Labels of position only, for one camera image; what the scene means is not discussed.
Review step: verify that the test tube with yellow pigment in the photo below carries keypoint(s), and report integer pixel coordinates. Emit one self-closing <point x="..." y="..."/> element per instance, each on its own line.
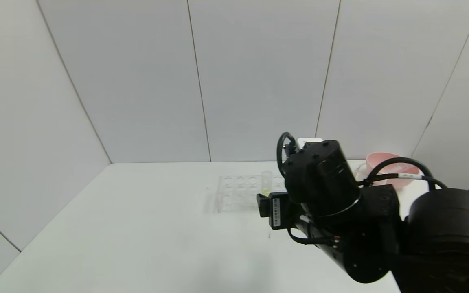
<point x="266" y="181"/>

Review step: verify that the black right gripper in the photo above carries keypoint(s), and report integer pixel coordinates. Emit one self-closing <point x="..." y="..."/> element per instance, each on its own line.
<point x="277" y="211"/>

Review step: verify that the pink bowl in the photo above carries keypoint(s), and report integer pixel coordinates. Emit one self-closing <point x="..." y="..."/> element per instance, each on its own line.
<point x="383" y="156"/>

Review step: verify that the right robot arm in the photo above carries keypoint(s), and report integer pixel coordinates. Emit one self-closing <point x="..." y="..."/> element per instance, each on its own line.
<point x="442" y="236"/>

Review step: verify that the clear glass beaker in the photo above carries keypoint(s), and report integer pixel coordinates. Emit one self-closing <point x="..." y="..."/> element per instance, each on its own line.
<point x="362" y="171"/>

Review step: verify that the clear plastic test tube rack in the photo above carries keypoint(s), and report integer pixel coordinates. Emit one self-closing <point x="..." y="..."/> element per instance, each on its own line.
<point x="234" y="195"/>

